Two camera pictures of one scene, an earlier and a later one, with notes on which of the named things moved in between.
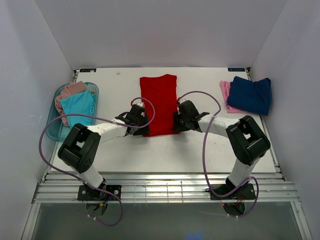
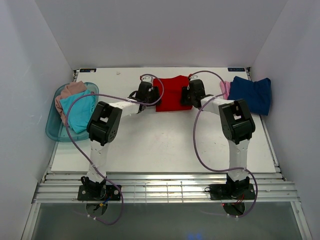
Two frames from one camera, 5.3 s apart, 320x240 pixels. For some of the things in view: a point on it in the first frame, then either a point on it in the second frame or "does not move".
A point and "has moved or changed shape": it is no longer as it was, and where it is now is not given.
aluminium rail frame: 162,187 does not move
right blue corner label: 236,69 does not move
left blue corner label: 87,70 does not move
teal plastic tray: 58,130 does not move
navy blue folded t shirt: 252,97 does not move
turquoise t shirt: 82,102 does not move
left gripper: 144,131 → 155,99
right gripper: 177,127 → 184,91
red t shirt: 161,90 has moved or changed shape
